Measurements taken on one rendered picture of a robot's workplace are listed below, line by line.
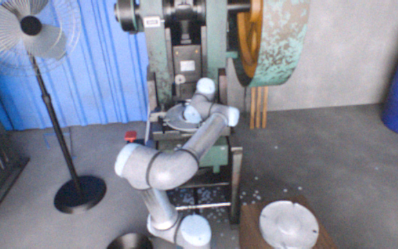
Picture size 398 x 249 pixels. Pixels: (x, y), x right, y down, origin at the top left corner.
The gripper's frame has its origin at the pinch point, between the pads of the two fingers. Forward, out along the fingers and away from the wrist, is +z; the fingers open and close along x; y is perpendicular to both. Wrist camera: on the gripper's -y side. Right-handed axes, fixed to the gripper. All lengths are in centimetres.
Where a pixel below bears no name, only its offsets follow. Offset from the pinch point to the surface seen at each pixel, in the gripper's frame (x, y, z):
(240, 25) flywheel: 61, 32, -13
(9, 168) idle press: 37, -151, 97
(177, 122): 7.3, -11.3, 4.7
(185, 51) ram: 31.4, -3.8, -23.8
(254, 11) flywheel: 38, 31, -40
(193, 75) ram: 25.5, -0.5, -11.7
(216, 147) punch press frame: -4.8, 9.4, 15.7
